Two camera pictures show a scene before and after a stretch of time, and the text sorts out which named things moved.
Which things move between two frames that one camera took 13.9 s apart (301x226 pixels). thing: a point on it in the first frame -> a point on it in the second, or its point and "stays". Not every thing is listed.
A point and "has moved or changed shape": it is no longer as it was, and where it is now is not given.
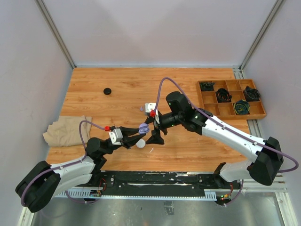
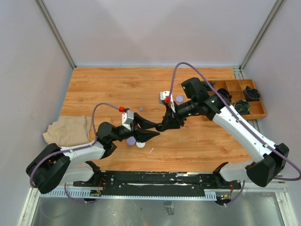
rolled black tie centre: [223, 95] stays
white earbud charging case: [140, 143] stays
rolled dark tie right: [251, 94] stays
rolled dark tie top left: [207, 86] stays
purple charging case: [144, 128] has moved or changed shape
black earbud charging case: [107, 91] has moved or changed shape
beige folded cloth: [66, 132] stays
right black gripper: [155, 138] -> [172, 121]
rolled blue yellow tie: [241, 107] stays
